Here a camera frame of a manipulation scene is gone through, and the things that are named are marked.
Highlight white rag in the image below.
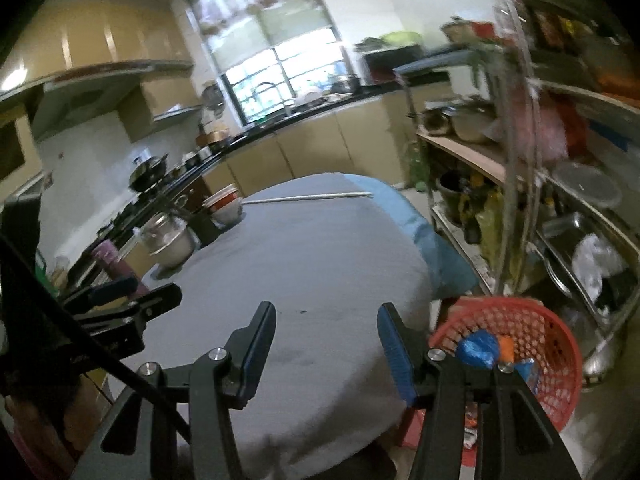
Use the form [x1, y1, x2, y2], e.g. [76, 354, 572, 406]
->
[572, 235, 626, 301]

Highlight purple thermos bottle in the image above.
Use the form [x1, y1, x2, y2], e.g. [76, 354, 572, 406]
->
[91, 239, 143, 286]

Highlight yellow plastic bag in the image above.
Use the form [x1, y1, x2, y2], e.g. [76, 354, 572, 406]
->
[475, 187, 506, 266]

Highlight green plastic bottle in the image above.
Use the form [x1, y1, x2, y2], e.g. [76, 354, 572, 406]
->
[406, 140, 432, 193]

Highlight black cup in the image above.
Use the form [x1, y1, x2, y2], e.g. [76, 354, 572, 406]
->
[192, 210, 223, 248]

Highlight round clear container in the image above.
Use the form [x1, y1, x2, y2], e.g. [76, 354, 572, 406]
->
[552, 162, 623, 208]

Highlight red white ceramic bowl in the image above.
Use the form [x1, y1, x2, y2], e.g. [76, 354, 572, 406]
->
[202, 185, 241, 211]
[210, 200, 246, 228]

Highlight large steel cooking pot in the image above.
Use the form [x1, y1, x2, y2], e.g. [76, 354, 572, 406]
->
[450, 105, 496, 143]

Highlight person's left forearm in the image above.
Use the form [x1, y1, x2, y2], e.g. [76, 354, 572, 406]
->
[0, 375, 96, 480]

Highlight black wok with lid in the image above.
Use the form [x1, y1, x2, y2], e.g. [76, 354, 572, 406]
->
[129, 155, 170, 192]

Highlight light blue under cloth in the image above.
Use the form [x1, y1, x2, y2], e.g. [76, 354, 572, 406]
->
[367, 175, 483, 301]

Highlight beige range hood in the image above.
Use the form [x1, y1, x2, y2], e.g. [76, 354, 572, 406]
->
[30, 60, 206, 143]

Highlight green plastic bag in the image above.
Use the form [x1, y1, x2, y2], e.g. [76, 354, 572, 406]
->
[380, 31, 423, 46]

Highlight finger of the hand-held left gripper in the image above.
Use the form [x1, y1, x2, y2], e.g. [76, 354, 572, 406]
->
[61, 275, 138, 313]
[75, 282, 183, 333]

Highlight blue plastic bag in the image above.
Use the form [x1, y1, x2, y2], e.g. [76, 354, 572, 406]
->
[459, 331, 501, 370]

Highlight gold coloured pot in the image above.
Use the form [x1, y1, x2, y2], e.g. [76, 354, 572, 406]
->
[196, 127, 232, 151]

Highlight brass lidded pot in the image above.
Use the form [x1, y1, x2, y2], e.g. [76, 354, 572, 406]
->
[440, 17, 481, 43]

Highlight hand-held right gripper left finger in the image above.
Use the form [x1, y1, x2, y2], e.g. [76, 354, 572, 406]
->
[70, 300, 277, 480]

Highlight red plastic basket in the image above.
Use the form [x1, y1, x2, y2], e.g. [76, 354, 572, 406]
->
[429, 296, 583, 433]

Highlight beige lower cabinets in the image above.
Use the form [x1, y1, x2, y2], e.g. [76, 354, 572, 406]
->
[200, 80, 451, 201]

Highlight blue white carton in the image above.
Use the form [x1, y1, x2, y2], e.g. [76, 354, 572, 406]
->
[515, 357, 538, 391]

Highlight curved metal faucet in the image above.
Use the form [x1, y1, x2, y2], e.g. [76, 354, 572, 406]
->
[252, 81, 278, 111]

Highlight pink plastic bag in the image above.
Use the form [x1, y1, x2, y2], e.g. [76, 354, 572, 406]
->
[510, 75, 566, 161]

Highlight black kitchen countertop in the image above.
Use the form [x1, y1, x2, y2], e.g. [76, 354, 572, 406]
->
[65, 72, 451, 286]

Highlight hanging metal strainer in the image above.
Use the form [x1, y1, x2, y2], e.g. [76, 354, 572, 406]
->
[201, 81, 226, 113]

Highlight black gas stove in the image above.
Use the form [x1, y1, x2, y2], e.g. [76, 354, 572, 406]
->
[97, 192, 176, 241]

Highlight metal shelf rack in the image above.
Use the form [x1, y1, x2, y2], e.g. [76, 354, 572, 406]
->
[392, 0, 640, 386]

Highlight steel tray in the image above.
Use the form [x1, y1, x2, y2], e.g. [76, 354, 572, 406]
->
[537, 210, 640, 321]

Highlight barred kitchen window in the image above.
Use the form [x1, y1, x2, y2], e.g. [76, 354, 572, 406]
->
[185, 0, 351, 126]

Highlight thin white rod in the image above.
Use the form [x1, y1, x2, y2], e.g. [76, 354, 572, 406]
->
[242, 191, 373, 206]

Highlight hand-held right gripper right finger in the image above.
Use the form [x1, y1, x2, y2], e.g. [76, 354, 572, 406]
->
[376, 302, 583, 480]

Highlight black cable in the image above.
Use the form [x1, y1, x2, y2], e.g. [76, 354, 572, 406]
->
[0, 235, 193, 441]

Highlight silver countertop appliance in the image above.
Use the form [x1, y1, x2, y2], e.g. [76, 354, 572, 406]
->
[362, 44, 423, 83]

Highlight beige wall cabinets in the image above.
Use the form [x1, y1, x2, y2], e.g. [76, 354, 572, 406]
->
[0, 0, 196, 191]

